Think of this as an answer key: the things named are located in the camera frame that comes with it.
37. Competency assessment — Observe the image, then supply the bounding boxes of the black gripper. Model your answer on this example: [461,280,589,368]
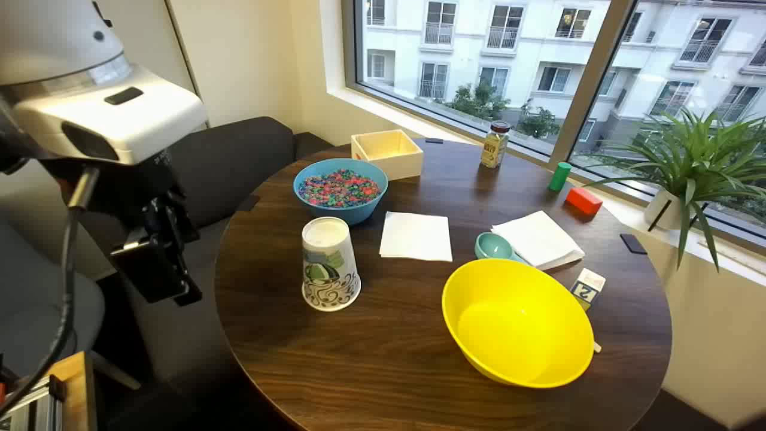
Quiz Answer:
[105,189,204,309]

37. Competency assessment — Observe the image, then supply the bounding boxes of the patterned paper coffee cup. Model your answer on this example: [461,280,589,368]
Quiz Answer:
[299,214,364,315]

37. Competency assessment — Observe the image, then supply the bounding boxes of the black couch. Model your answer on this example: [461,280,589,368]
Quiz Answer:
[0,116,337,431]

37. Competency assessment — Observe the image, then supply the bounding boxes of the blue bowl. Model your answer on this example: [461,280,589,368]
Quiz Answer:
[289,155,390,228]

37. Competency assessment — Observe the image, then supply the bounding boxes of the colourful candies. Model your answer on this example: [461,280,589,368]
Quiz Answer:
[297,167,384,212]

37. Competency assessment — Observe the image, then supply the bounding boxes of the white paper napkin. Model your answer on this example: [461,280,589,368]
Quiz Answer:
[377,209,456,266]

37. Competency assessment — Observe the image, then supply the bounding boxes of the pale wooden box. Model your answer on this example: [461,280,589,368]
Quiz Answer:
[350,127,426,183]

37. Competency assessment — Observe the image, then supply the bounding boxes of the teal spoon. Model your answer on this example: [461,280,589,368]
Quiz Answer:
[472,230,529,266]

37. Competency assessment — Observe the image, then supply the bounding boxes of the yellow bowl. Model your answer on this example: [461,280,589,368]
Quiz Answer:
[441,256,599,390]

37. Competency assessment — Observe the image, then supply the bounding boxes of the small yellow jar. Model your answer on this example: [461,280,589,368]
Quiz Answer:
[480,121,514,171]

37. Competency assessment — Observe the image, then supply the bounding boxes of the folded white cloth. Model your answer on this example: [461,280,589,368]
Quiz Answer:
[489,209,586,273]

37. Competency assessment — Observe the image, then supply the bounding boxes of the green cylinder block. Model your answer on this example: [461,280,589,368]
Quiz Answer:
[546,161,575,195]

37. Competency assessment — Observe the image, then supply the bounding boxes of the small white packet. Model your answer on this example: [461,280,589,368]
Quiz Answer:
[569,266,608,311]

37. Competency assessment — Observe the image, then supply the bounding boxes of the orange block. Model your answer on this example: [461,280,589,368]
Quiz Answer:
[563,184,607,221]

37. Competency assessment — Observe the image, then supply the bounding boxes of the white building outside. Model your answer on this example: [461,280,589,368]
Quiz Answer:
[355,0,766,202]

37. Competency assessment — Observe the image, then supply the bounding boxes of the small black flat object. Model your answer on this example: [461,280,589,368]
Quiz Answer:
[619,232,650,256]

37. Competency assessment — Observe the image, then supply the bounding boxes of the white plant pot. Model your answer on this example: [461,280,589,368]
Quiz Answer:
[641,188,690,236]

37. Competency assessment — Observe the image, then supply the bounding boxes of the green potted plant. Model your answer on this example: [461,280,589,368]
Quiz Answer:
[602,109,766,272]

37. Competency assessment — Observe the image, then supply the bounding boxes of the wooden and metal frame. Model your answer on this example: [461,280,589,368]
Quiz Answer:
[0,351,100,431]

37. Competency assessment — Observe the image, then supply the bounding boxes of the window frame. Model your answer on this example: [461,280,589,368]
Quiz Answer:
[343,0,766,250]

